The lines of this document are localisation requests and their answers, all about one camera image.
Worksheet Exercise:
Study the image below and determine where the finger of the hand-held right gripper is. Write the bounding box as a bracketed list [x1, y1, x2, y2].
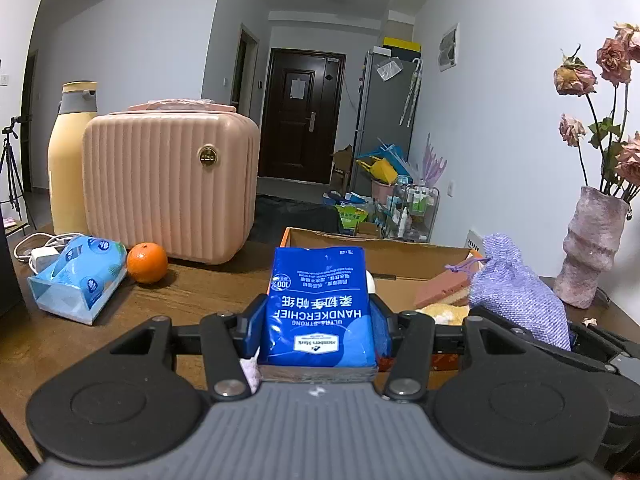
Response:
[570, 322, 640, 361]
[469, 305, 618, 376]

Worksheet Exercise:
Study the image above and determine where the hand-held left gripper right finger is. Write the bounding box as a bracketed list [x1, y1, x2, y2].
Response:
[369, 299, 540, 403]

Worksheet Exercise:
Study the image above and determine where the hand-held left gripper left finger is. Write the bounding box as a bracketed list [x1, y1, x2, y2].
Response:
[107, 294, 268, 403]

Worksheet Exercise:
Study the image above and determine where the lavender fuzzy cloth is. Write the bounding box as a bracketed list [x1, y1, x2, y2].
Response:
[239, 357, 261, 393]

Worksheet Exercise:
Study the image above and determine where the blue handkerchief tissue pack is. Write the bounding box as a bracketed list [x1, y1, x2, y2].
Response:
[257, 246, 379, 383]

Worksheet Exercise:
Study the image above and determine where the yellow and white plush toy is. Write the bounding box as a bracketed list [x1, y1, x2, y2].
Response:
[417, 301, 471, 327]

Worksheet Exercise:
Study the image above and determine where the purple knit drawstring pouch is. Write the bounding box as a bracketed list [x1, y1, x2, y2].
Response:
[445, 233, 572, 351]

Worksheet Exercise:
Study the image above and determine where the cardboard box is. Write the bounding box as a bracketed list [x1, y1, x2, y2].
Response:
[277, 226, 488, 372]

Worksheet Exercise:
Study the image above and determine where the pink and cream sponge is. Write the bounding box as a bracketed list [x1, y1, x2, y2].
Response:
[414, 257, 476, 308]

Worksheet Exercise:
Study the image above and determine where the mauve textured vase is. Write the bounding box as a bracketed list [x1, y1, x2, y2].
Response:
[552, 186, 630, 309]

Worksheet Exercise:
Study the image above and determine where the black bag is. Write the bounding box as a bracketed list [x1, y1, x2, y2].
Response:
[250, 195, 346, 246]

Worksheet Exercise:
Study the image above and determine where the green printed bag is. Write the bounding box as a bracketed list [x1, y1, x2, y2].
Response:
[335, 204, 371, 233]

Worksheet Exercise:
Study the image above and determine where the metal rolling cart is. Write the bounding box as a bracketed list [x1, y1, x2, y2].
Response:
[385, 183, 440, 243]

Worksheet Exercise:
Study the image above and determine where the orange fruit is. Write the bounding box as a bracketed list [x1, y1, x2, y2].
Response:
[126, 242, 168, 285]

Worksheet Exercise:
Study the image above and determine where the pink ribbed suitcase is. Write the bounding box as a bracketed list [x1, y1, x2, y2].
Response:
[82, 109, 261, 265]

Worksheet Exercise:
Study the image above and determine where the pile of blue yellow bags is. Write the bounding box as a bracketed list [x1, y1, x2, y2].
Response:
[355, 144, 416, 186]

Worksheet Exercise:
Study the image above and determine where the brown cardboard carton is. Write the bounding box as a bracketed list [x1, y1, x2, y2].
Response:
[332, 146, 353, 191]

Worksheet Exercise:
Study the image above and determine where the blue tissue box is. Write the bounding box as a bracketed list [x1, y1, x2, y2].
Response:
[27, 235, 128, 326]

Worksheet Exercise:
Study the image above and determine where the grey refrigerator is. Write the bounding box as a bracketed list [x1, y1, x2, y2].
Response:
[350, 47, 423, 196]

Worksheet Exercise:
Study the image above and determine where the dark brown entrance door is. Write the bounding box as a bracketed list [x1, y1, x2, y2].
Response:
[258, 48, 347, 185]

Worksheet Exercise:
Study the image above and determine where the tall yellow bottle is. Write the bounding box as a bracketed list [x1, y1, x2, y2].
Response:
[47, 81, 99, 236]

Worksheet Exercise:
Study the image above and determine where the white folded umbrella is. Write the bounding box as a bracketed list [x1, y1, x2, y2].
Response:
[399, 57, 423, 127]

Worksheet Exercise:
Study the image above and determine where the black monitor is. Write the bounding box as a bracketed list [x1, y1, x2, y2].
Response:
[0, 225, 26, 318]

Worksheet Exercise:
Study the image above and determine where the side doorway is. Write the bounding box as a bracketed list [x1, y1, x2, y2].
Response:
[234, 24, 261, 121]

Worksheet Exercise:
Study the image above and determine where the bunch of dried pink roses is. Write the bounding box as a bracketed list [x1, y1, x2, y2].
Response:
[552, 22, 640, 198]

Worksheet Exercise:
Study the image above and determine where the yellow box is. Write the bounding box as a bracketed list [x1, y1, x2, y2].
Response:
[382, 36, 422, 53]

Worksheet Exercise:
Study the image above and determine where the purple wall decal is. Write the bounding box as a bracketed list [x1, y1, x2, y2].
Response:
[420, 132, 448, 186]

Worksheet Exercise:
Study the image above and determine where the white charger with cable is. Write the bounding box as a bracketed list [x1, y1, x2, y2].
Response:
[14, 232, 86, 272]

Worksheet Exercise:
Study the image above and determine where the black camera tripod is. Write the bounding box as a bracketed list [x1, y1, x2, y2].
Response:
[0, 116, 36, 231]

